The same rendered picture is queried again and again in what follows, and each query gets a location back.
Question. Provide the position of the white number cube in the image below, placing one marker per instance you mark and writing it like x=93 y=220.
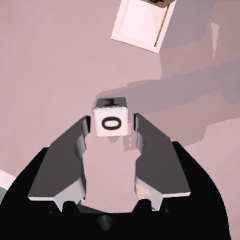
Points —
x=111 y=116
x=159 y=3

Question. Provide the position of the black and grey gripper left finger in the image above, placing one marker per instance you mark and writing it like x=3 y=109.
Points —
x=54 y=175

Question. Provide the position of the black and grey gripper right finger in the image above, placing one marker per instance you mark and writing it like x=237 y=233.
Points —
x=167 y=175

